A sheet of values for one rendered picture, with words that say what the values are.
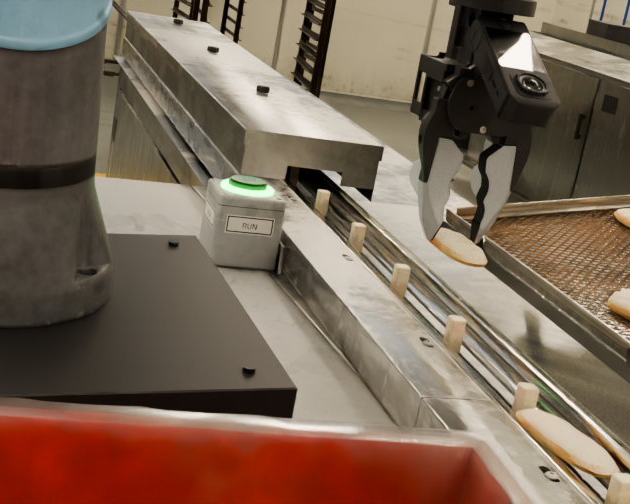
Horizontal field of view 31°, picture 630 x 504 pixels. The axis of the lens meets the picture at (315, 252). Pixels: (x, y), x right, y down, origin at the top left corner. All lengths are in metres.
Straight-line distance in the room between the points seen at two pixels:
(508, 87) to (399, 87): 7.61
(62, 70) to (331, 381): 0.36
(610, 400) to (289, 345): 0.28
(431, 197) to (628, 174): 3.62
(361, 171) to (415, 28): 7.04
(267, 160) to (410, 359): 0.57
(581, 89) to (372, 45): 3.60
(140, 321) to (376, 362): 0.23
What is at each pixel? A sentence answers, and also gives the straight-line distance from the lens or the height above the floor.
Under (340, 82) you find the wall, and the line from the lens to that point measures 8.36.
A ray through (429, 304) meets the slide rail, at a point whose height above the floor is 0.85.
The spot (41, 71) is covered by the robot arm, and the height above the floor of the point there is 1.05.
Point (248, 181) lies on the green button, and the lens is 1.18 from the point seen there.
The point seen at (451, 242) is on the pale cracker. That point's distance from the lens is 0.99.
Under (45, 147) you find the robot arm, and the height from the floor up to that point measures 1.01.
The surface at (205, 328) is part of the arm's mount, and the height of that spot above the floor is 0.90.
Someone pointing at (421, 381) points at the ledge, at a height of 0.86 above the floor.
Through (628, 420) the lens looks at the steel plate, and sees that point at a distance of 1.00.
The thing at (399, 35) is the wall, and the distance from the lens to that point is 8.44.
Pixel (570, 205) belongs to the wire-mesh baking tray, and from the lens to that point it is 1.32.
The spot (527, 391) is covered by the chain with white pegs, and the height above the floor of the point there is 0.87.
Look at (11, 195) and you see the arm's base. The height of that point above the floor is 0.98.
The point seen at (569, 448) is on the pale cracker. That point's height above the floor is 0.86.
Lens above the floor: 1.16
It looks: 16 degrees down
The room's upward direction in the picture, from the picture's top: 10 degrees clockwise
